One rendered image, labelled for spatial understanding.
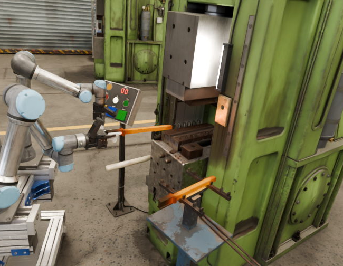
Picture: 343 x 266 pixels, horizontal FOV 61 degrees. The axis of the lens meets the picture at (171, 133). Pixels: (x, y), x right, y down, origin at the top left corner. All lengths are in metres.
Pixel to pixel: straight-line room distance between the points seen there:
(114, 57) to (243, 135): 5.29
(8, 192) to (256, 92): 1.27
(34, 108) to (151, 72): 5.59
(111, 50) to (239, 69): 5.22
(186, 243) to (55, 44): 8.53
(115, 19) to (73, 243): 4.95
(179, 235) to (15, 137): 0.95
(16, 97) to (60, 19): 8.26
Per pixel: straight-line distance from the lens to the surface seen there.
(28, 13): 9.52
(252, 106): 1.62
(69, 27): 9.60
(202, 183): 1.60
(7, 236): 1.75
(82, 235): 2.66
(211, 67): 1.80
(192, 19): 1.72
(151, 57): 6.70
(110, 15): 6.53
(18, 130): 1.39
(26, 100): 1.33
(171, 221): 1.75
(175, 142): 1.94
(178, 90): 1.84
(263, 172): 2.11
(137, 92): 2.21
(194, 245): 1.64
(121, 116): 2.21
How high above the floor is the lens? 1.83
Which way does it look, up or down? 25 degrees down
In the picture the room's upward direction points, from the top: 6 degrees clockwise
